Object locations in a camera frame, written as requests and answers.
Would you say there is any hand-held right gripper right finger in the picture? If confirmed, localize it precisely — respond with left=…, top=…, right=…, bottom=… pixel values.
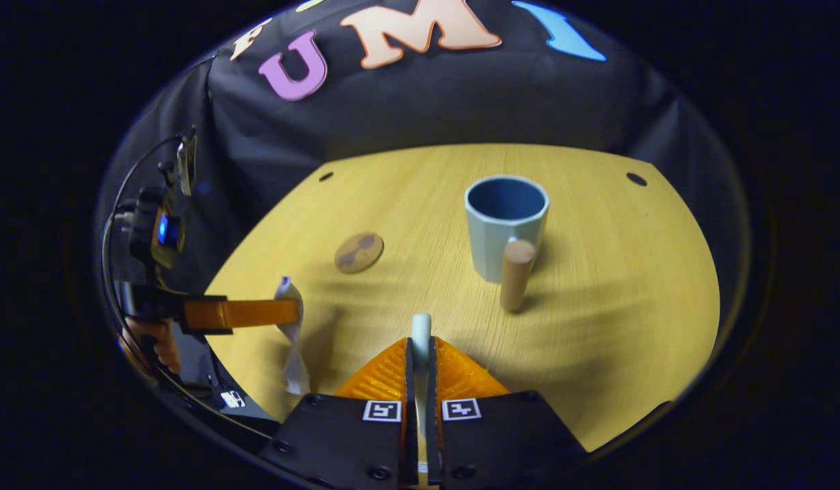
left=425, top=336, right=587, bottom=490

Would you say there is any round brown coaster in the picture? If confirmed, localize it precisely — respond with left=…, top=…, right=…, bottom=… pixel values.
left=334, top=232, right=385, bottom=274

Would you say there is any pale green cup wooden handle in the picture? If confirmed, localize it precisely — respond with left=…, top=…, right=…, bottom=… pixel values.
left=464, top=175, right=551, bottom=314

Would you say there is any black backdrop cloth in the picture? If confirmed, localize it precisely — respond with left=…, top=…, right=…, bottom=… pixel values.
left=93, top=0, right=751, bottom=382

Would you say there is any white toothpaste tube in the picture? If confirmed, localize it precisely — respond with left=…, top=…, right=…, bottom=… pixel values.
left=274, top=276, right=312, bottom=395

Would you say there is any pale green toothbrush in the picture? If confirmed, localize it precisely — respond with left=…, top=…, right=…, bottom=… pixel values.
left=410, top=312, right=434, bottom=485

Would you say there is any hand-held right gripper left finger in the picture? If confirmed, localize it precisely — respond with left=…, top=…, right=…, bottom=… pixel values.
left=260, top=337, right=421, bottom=490

